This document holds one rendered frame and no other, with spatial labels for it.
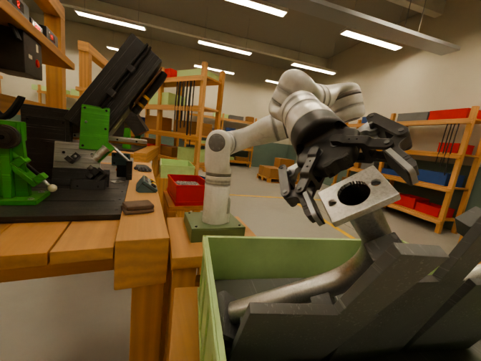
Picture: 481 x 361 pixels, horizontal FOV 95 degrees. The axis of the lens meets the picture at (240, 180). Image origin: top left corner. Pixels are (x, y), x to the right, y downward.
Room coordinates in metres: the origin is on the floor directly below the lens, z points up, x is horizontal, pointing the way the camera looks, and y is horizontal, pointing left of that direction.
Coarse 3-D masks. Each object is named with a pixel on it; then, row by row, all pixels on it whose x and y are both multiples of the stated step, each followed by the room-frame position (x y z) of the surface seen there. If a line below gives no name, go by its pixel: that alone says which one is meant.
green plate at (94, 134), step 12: (84, 108) 1.05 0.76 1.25; (96, 108) 1.07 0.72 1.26; (108, 108) 1.10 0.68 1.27; (84, 120) 1.04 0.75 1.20; (96, 120) 1.06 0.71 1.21; (108, 120) 1.08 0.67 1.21; (84, 132) 1.03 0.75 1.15; (96, 132) 1.05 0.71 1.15; (108, 132) 1.07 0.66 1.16; (84, 144) 1.02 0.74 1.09; (96, 144) 1.04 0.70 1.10
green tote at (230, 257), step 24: (216, 240) 0.51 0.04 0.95; (240, 240) 0.52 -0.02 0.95; (264, 240) 0.54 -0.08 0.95; (288, 240) 0.55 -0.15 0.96; (312, 240) 0.57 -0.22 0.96; (336, 240) 0.59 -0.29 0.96; (360, 240) 0.61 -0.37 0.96; (216, 264) 0.51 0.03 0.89; (240, 264) 0.52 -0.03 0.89; (264, 264) 0.54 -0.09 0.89; (288, 264) 0.56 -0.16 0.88; (312, 264) 0.57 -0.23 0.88; (336, 264) 0.59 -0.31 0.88; (216, 312) 0.27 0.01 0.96; (216, 336) 0.23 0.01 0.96; (216, 360) 0.20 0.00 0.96
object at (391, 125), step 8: (368, 120) 0.28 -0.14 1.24; (376, 120) 0.27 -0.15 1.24; (384, 120) 0.26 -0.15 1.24; (392, 120) 0.25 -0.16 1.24; (384, 128) 0.25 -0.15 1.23; (392, 128) 0.25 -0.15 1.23; (400, 128) 0.24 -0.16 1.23; (408, 128) 0.23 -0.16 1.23; (384, 136) 0.26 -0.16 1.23; (392, 136) 0.26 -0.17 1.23; (400, 136) 0.23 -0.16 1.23
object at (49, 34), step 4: (8, 0) 0.83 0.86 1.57; (12, 0) 0.86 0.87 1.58; (16, 0) 0.88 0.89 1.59; (20, 0) 0.91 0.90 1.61; (12, 4) 0.85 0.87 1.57; (16, 4) 0.88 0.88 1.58; (20, 4) 0.91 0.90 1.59; (24, 4) 0.94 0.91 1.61; (16, 8) 0.88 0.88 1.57; (20, 8) 0.91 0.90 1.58; (24, 8) 0.94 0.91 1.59; (28, 8) 0.97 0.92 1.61; (20, 12) 0.91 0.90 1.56; (24, 12) 0.94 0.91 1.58; (28, 12) 0.97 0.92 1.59; (24, 16) 0.94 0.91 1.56; (28, 16) 0.96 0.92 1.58; (40, 24) 1.13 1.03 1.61; (44, 28) 1.14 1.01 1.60; (48, 28) 1.16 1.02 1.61; (44, 32) 1.14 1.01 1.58; (48, 32) 1.16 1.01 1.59; (48, 36) 1.16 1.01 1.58; (52, 36) 1.21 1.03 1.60; (52, 40) 1.21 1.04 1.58; (56, 40) 1.26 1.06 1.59; (56, 44) 1.26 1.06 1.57
